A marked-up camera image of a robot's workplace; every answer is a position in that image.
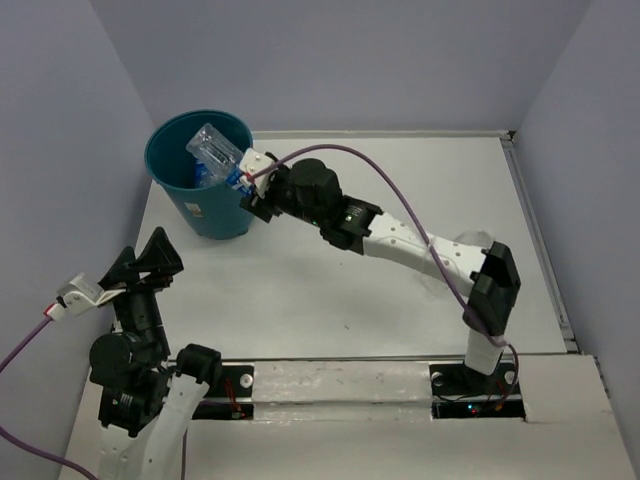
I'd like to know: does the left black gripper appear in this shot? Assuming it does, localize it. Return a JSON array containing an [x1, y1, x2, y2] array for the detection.
[[99, 222, 185, 356]]

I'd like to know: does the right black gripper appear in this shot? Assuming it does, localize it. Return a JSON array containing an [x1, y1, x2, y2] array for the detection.
[[239, 165, 325, 230]]

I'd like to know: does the Pocari bottle white cap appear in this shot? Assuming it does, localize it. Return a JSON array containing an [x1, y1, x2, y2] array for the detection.
[[194, 160, 224, 188]]

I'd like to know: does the clear bottle beige label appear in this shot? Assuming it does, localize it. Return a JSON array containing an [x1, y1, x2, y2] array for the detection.
[[414, 230, 495, 299]]

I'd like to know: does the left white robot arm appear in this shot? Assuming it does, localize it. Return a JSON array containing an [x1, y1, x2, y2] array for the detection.
[[89, 227, 222, 479]]

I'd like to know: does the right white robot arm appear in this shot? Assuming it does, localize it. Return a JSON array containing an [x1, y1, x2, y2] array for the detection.
[[237, 149, 521, 392]]

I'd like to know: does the teal plastic bin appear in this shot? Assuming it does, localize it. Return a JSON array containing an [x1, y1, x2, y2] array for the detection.
[[144, 109, 253, 240]]

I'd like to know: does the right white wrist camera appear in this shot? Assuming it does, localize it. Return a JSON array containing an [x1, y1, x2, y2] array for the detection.
[[238, 148, 276, 196]]

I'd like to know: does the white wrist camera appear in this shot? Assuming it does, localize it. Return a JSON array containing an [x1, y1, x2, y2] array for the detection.
[[44, 273, 126, 321], [238, 148, 276, 196]]

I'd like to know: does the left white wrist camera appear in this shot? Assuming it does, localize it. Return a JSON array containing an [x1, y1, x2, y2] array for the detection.
[[44, 273, 126, 321]]

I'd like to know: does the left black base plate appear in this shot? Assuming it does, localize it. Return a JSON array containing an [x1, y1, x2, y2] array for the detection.
[[192, 362, 255, 421]]

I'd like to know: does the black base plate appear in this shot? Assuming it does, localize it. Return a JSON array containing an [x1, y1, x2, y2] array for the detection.
[[429, 362, 526, 420], [192, 362, 255, 421]]

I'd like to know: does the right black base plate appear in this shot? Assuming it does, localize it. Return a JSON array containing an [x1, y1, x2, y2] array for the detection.
[[429, 362, 526, 420]]

